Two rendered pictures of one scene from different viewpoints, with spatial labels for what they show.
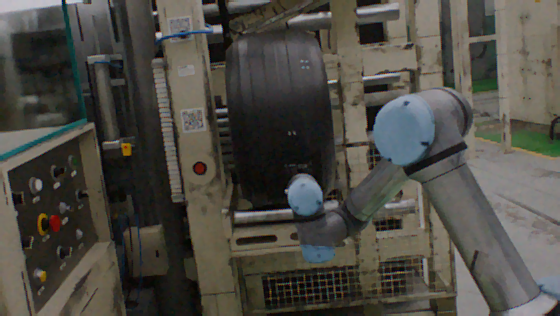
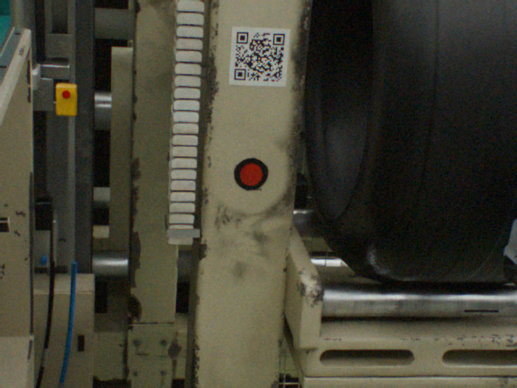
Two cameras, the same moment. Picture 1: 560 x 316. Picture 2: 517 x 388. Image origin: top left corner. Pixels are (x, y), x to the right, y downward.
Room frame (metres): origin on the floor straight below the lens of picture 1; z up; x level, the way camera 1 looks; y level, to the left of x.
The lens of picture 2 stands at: (0.42, 0.42, 1.48)
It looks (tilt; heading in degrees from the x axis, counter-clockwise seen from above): 20 degrees down; 347
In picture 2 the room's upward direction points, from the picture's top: 4 degrees clockwise
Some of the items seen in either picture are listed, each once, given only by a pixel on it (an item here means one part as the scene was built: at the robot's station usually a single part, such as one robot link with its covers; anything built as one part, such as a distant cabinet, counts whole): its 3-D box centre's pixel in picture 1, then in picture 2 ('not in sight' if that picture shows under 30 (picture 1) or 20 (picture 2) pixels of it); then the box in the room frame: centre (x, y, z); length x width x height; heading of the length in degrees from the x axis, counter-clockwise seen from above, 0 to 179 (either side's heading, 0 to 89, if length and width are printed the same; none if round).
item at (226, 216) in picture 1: (231, 204); (287, 258); (1.71, 0.07, 0.90); 0.40 x 0.03 x 0.10; 176
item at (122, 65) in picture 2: not in sight; (123, 227); (2.54, 0.24, 0.61); 0.33 x 0.06 x 0.86; 176
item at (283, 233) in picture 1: (286, 232); (425, 342); (1.56, -0.10, 0.84); 0.36 x 0.09 x 0.06; 86
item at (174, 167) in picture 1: (170, 130); (190, 71); (1.67, 0.23, 1.19); 0.05 x 0.04 x 0.48; 176
